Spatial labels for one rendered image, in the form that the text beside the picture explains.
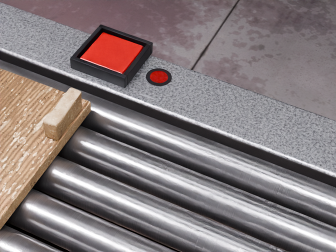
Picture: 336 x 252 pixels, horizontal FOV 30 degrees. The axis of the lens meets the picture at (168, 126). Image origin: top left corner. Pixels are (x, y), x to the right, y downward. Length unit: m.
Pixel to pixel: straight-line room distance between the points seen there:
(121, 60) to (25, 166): 0.20
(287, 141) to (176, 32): 1.62
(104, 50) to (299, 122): 0.25
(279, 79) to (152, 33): 0.49
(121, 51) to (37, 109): 0.14
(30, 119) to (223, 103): 0.23
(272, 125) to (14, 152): 0.29
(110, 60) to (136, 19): 1.59
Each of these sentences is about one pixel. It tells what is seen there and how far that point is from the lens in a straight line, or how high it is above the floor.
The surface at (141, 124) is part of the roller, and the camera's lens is 0.71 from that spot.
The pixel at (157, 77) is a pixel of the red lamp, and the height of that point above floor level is 0.92.
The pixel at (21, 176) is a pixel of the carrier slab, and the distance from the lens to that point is 0.65.
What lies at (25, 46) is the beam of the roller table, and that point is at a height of 0.91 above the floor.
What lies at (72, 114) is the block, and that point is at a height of 0.95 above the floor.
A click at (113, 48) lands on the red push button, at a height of 0.93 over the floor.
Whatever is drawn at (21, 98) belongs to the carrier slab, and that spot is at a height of 0.94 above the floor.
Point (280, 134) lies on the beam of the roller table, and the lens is 0.73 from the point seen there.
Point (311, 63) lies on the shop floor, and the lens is 2.27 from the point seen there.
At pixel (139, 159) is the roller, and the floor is 0.92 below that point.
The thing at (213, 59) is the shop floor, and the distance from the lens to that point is 2.21.
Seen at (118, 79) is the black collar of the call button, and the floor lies 0.93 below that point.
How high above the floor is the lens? 1.44
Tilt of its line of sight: 47 degrees down
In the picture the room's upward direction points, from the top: 4 degrees clockwise
